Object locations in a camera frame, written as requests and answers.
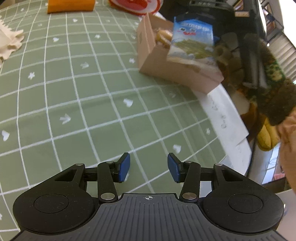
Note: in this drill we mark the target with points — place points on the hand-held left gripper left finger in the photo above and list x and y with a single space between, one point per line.
123 168

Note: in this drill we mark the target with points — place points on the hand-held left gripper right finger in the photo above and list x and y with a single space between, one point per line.
173 168

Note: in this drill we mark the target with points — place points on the pink cardboard box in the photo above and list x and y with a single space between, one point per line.
180 74

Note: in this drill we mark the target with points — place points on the blue cartoon snack packet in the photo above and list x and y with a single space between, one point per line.
192 39

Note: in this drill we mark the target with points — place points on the round cake clear packet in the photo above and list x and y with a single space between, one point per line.
163 37

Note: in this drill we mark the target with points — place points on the white printed paper sheet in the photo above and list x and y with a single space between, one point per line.
222 115

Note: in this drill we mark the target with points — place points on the green grid tablecloth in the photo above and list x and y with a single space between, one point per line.
92 92

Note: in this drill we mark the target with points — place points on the peach cloth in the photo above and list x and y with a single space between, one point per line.
288 150

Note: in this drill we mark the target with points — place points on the brown furry chair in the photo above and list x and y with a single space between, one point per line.
277 99

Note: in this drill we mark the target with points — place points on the rabbit face plastic bag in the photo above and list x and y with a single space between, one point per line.
134 5

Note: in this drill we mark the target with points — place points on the cream cloth bag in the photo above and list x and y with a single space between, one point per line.
9 41

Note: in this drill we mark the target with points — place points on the orange tissue box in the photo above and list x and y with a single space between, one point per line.
69 5

